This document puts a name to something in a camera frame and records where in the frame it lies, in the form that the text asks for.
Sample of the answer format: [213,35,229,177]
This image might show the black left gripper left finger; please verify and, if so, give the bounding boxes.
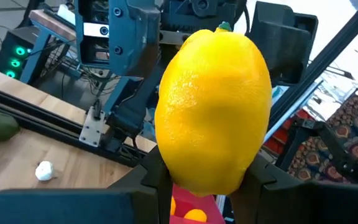
[0,146,174,224]

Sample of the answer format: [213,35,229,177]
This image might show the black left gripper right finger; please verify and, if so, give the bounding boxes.
[228,154,358,224]

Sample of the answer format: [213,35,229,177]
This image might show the white plastic object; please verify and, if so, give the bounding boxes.
[57,3,76,25]

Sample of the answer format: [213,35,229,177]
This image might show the wooden workbench blue legs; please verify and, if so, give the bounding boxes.
[28,8,83,85]

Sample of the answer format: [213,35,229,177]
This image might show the white garlic bulb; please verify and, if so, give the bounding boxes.
[35,160,55,182]

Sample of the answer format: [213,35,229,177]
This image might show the red tool cabinet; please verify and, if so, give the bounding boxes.
[262,107,295,156]

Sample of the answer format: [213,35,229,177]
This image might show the computer tower green lights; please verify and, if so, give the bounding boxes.
[0,26,40,82]

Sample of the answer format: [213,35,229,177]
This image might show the black metal stand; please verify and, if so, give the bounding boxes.
[275,117,358,185]

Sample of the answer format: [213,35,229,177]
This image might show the brown patterned cloth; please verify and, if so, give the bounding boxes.
[286,93,358,185]

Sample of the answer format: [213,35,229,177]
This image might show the pink plastic basket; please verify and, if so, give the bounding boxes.
[169,183,226,224]

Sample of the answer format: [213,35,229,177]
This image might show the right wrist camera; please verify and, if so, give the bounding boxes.
[83,22,110,39]

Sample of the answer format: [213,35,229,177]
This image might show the silver metal bracket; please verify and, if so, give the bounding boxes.
[78,106,106,147]

